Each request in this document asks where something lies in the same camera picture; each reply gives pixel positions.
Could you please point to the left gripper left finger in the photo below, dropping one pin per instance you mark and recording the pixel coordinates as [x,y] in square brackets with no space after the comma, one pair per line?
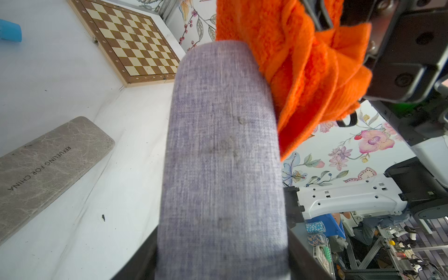
[142,265]

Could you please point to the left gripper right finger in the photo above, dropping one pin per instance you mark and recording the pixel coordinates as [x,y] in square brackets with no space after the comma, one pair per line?
[301,263]

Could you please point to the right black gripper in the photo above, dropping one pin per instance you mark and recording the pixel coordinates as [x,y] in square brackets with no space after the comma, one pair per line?
[408,46]

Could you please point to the orange fluffy cloth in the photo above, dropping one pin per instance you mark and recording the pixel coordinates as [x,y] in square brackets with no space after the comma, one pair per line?
[315,76]

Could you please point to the purple eyeglass case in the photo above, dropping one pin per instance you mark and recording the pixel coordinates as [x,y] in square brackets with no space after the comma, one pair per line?
[222,207]

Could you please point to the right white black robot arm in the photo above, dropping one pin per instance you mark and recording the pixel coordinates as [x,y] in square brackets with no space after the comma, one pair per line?
[419,184]

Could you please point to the grey beige eyeglass case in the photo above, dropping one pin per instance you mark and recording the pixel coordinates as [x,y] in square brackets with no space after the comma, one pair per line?
[36,174]

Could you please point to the blue cylindrical case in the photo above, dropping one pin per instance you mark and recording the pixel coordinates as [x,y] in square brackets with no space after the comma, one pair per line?
[10,31]

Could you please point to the wooden chessboard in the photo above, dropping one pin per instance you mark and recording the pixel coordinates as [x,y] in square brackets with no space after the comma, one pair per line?
[132,43]

